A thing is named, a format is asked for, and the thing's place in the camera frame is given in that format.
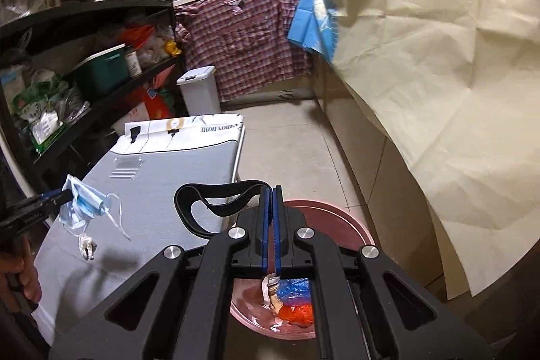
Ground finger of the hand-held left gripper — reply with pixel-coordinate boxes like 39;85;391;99
25;190;73;213

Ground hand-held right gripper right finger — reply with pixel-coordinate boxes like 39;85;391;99
273;186;494;360

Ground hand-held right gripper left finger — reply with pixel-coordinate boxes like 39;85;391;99
48;185;273;360

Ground blue face mask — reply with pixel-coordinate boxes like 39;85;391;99
59;174;131;243

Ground pink plastic basin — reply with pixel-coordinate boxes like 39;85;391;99
230;198;374;339

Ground blue plastic bag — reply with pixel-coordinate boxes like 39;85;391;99
276;278;313;306

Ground white brown carton piece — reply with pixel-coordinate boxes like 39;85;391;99
262;275;284;312

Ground black strap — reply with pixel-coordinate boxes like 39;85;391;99
174;181;271;236

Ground red plastic bag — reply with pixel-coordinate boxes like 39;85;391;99
276;301;315;327

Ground person's left hand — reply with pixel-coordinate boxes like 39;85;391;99
0;236;43;304

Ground small white crumpled scrap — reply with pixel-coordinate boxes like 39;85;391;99
79;236;99;260

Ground green white packet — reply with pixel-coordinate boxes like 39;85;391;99
29;109;66;154

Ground clear plastic wrapper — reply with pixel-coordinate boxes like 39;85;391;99
110;158;142;178

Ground dark plastic packets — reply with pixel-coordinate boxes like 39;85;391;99
63;90;91;120

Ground green printed bag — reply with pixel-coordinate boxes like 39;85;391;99
12;79;70;118

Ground red cardboard box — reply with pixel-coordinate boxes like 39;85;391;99
112;65;176;133

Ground green cooler box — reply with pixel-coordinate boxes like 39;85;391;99
72;44;131;99

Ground white lidded bin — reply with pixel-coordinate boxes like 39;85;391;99
176;65;221;117

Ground white jar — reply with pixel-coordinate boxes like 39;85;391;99
126;47;142;79

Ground red bag on shelf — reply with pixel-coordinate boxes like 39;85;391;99
120;25;156;49

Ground red plaid shirt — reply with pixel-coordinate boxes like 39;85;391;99
174;0;315;101

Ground black shelf rack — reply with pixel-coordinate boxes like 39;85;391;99
0;0;186;196

